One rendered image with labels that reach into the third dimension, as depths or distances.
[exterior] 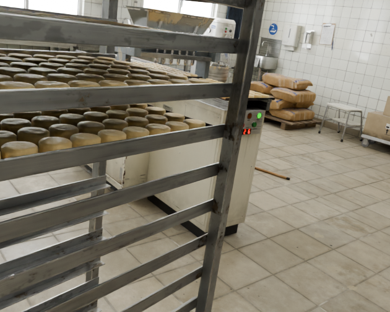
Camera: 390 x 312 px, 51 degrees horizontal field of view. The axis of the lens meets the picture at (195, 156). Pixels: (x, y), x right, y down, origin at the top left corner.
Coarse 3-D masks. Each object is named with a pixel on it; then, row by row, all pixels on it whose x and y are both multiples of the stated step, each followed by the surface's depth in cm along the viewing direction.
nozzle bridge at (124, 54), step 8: (120, 48) 270; (128, 48) 262; (136, 48) 257; (144, 48) 270; (120, 56) 271; (128, 56) 267; (136, 56) 258; (144, 56) 266; (152, 56) 269; (160, 56) 273; (168, 56) 277; (176, 56) 281; (184, 56) 285; (192, 56) 289; (200, 56) 295; (208, 56) 303; (216, 56) 298; (200, 64) 313; (208, 64) 309; (200, 72) 314; (208, 72) 312
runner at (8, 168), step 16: (208, 128) 85; (224, 128) 90; (96, 144) 64; (112, 144) 66; (128, 144) 69; (144, 144) 72; (160, 144) 75; (176, 144) 79; (0, 160) 53; (16, 160) 54; (32, 160) 56; (48, 160) 58; (64, 160) 60; (80, 160) 62; (96, 160) 65; (0, 176) 53; (16, 176) 55
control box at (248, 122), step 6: (246, 114) 232; (252, 114) 234; (246, 120) 233; (252, 120) 236; (258, 120) 239; (246, 126) 235; (252, 126) 237; (258, 126) 241; (246, 132) 236; (252, 132) 239; (258, 132) 243
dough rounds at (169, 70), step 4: (140, 64) 310; (144, 64) 312; (148, 64) 315; (152, 64) 321; (156, 64) 329; (160, 64) 327; (152, 68) 297; (156, 68) 299; (160, 68) 302; (164, 68) 308; (168, 68) 313; (172, 68) 313; (168, 72) 284; (172, 72) 289; (176, 72) 290; (180, 72) 293; (184, 72) 300; (196, 76) 292
